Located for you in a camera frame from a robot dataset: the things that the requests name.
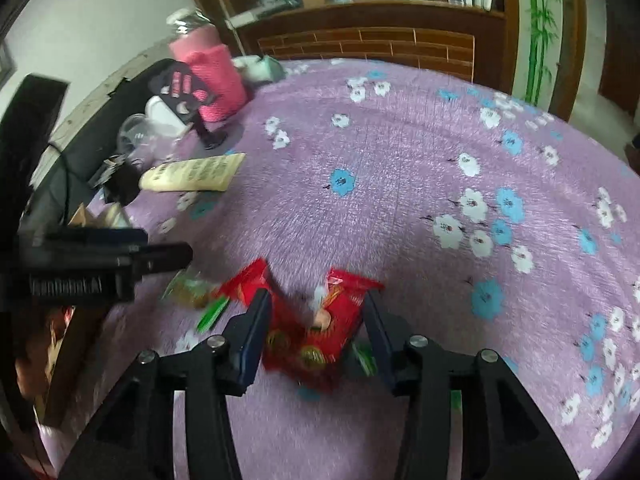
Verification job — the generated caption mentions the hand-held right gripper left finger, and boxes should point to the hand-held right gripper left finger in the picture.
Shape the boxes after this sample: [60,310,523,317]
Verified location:
[57,289,275,480]

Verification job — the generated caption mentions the clear green-edged candy packet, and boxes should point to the clear green-edged candy packet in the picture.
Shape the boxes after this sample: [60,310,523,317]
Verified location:
[162,270,217,309]

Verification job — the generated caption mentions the clear plastic cup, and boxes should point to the clear plastic cup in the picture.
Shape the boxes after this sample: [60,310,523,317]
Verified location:
[117,114,161,161]

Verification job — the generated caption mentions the brown wooden door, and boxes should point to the brown wooden door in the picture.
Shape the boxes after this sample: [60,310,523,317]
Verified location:
[597,0,640,121]

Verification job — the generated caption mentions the red snack packet yellow mark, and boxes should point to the red snack packet yellow mark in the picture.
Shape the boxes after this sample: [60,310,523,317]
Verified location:
[295,268,385,393]

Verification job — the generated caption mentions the cardboard box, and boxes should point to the cardboard box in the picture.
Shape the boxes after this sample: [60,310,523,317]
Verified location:
[42,202,131,426]

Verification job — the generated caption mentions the white plastic container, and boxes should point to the white plastic container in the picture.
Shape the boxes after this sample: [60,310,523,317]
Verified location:
[145,96,183,136]

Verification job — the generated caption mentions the purple floral tablecloth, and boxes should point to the purple floral tablecloth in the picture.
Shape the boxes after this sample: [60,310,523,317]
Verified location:
[45,57,640,480]

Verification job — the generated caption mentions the pale green cup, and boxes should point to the pale green cup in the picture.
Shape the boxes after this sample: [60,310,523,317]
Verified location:
[232,54,286,83]

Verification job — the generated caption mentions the wooden cabinet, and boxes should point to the wooden cabinet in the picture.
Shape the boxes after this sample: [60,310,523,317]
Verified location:
[177,0,521,96]

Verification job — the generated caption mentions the small black object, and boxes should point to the small black object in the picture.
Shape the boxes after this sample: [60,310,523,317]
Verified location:
[90,155,143,206]

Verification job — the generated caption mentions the black bag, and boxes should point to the black bag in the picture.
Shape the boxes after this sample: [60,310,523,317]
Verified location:
[30,57,176,221]

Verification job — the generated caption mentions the green white-print snack packet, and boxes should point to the green white-print snack packet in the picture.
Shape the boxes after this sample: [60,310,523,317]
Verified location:
[197,296,232,333]

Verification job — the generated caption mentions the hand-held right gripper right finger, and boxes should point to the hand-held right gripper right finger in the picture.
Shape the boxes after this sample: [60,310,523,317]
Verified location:
[361,292,571,480]

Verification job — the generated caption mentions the person's left hand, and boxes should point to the person's left hand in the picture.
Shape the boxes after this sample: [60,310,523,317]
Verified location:
[15,305,68,401]

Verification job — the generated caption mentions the green bamboo wall decal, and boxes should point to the green bamboo wall decal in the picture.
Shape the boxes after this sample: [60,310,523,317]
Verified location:
[522,0,563,106]

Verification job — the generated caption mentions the cream squeeze tube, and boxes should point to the cream squeeze tube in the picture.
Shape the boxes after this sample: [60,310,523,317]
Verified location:
[139,153,247,193]

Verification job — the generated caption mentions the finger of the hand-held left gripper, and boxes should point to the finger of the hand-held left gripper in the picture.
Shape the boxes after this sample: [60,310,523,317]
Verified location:
[47,227,149,248]
[115,242,193,277]

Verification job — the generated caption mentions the jar with pink knit cover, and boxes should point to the jar with pink knit cover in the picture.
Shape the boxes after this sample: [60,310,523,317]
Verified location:
[167,7,249,123]

